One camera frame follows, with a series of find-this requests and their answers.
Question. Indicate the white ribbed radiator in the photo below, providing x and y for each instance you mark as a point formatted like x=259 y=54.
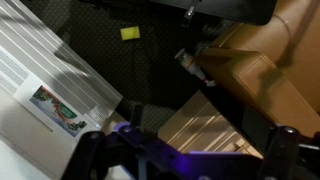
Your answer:
x=43 y=66

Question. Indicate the small white red bottle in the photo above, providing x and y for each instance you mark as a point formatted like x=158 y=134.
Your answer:
x=193 y=66

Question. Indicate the yellow sticky note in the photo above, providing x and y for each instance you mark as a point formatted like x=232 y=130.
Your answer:
x=130 y=33

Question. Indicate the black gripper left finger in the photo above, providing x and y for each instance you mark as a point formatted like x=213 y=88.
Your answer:
x=85 y=155

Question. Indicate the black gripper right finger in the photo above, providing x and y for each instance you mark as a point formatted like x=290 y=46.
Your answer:
x=282 y=150

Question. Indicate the brown wooden nightstand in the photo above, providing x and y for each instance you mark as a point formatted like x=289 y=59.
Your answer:
x=266 y=76

